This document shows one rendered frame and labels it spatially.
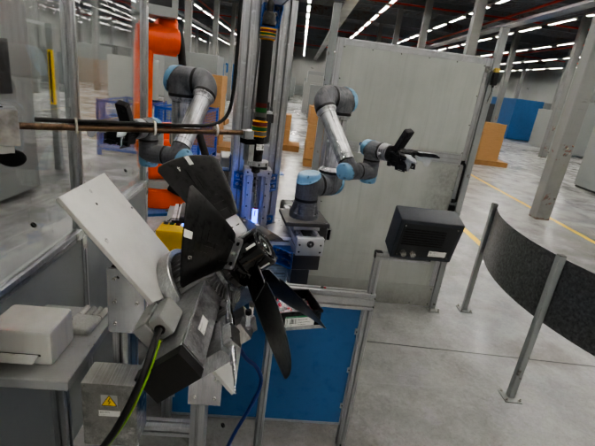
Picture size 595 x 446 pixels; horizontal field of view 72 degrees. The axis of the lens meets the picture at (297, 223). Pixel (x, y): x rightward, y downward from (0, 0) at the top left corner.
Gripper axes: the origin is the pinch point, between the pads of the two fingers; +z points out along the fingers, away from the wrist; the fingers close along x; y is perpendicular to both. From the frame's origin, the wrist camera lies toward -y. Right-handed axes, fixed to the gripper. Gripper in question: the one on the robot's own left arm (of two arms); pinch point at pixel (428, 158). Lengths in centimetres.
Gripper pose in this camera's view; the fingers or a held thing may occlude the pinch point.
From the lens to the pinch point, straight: 171.9
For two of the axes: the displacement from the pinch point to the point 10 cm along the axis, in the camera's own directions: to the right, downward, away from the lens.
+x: -8.0, 2.3, -5.5
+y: -0.2, 9.1, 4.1
